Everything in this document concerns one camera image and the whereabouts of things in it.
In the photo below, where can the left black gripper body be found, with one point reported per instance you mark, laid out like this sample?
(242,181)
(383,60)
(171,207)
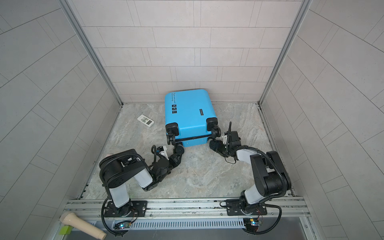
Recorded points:
(169,165)

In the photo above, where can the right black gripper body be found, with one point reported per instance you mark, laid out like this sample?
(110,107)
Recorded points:
(225,149)

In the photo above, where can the blue suitcase with black lining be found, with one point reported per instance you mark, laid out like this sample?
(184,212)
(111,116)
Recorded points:
(190,119)

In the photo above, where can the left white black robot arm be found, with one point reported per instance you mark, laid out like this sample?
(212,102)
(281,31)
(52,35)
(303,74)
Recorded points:
(117,169)

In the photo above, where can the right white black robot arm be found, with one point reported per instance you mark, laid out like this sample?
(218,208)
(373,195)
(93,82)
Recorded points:
(270,176)

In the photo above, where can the white remote control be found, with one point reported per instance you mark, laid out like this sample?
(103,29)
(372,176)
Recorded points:
(145,120)

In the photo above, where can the left circuit board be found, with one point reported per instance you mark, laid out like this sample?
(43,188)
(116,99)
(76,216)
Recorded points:
(122,225)

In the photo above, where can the circuit board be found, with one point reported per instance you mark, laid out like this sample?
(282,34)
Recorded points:
(122,225)
(251,225)

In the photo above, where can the right circuit board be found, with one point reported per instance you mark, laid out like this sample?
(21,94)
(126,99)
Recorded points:
(251,225)

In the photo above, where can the green block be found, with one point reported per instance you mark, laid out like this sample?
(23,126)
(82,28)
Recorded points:
(65,230)

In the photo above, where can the aluminium mounting rail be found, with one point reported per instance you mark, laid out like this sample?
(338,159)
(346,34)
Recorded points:
(145,209)

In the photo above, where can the beige cylinder handle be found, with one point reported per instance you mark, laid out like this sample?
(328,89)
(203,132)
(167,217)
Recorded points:
(71,219)

